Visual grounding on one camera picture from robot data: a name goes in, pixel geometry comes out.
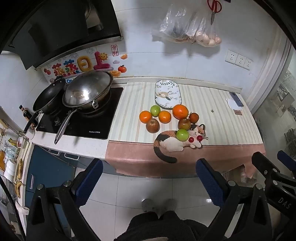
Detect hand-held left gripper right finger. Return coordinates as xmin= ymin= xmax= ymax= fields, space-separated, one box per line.
xmin=196 ymin=158 xmax=272 ymax=241

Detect black cable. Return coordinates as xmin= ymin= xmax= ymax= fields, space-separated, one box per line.
xmin=0 ymin=175 xmax=26 ymax=241

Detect dark sauce bottle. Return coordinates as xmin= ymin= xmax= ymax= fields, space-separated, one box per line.
xmin=19 ymin=105 xmax=32 ymax=121

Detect steel wok lid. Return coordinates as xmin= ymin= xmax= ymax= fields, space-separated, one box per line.
xmin=62 ymin=70 xmax=114 ymax=109

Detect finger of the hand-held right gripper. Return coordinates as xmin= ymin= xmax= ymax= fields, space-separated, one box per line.
xmin=252 ymin=151 xmax=282 ymax=180
xmin=277 ymin=150 xmax=296 ymax=167

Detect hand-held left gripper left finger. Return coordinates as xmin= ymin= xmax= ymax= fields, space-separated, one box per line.
xmin=26 ymin=158 xmax=104 ymax=241

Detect person's grey slipper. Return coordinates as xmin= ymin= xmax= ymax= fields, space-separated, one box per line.
xmin=161 ymin=199 xmax=177 ymax=213
xmin=142 ymin=199 xmax=160 ymax=214

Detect black range hood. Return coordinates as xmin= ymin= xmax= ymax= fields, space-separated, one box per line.
xmin=0 ymin=0 xmax=123 ymax=70

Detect colourful festive wall sticker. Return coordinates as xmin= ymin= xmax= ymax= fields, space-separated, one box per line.
xmin=43 ymin=49 xmax=115 ymax=85

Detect black glass cooktop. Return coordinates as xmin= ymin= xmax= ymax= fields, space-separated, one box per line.
xmin=36 ymin=87 xmax=124 ymax=140

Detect red handled scissors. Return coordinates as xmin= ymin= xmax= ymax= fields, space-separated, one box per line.
xmin=207 ymin=0 xmax=222 ymax=25

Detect striped cat print tablecloth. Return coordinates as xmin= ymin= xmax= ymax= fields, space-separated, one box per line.
xmin=105 ymin=82 xmax=266 ymax=179

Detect steel wok with handle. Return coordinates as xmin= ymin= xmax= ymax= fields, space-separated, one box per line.
xmin=54 ymin=87 xmax=112 ymax=144

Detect white mug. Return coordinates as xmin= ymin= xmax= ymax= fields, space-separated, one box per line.
xmin=23 ymin=128 xmax=36 ymax=141

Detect large orange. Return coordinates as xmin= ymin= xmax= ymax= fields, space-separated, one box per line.
xmin=172 ymin=104 xmax=189 ymax=120

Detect black frying pan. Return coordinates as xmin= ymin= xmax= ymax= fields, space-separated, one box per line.
xmin=23 ymin=77 xmax=67 ymax=135

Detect clear bag with dark contents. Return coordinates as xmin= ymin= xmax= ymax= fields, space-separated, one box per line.
xmin=151 ymin=3 xmax=201 ymax=42

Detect white door frame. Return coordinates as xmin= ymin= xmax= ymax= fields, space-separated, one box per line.
xmin=245 ymin=37 xmax=292 ymax=114

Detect oval patterned ceramic plate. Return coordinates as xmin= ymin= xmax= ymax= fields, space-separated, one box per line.
xmin=154 ymin=79 xmax=182 ymax=109

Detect blue phone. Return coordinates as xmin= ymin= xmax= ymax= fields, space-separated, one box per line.
xmin=229 ymin=92 xmax=244 ymax=107

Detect blue kitchen cabinet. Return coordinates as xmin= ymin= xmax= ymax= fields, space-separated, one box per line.
xmin=24 ymin=145 xmax=81 ymax=210

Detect white paper sheet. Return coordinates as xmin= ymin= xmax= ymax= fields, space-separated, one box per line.
xmin=226 ymin=97 xmax=238 ymax=109

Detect cluttered white side shelf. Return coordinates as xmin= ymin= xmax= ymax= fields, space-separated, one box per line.
xmin=0 ymin=109 xmax=31 ymax=209

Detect small orange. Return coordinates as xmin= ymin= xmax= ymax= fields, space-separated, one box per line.
xmin=159 ymin=110 xmax=172 ymax=123
xmin=139 ymin=110 xmax=152 ymax=123

